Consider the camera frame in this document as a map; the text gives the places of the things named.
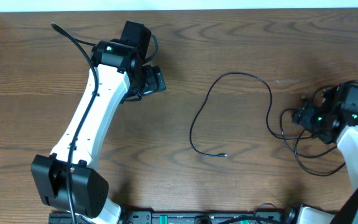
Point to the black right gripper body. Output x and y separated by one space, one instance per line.
310 117

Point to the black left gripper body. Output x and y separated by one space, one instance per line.
155 81

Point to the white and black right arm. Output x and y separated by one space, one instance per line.
335 121

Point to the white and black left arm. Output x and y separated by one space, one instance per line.
67 179

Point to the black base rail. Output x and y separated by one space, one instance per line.
264 213

